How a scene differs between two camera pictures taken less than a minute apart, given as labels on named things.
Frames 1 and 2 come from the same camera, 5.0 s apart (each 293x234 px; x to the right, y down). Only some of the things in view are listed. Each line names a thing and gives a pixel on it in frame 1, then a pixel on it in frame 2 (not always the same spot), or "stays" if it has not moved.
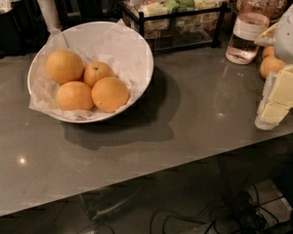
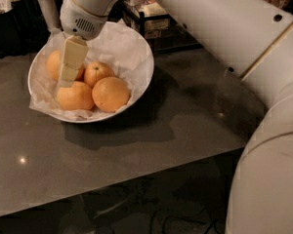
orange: (64, 66) stays
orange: (75, 96) stays
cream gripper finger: (283, 90) to (73, 59)
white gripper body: (290, 36) to (80, 20)
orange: (110, 95) stays
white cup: (49, 12) stays
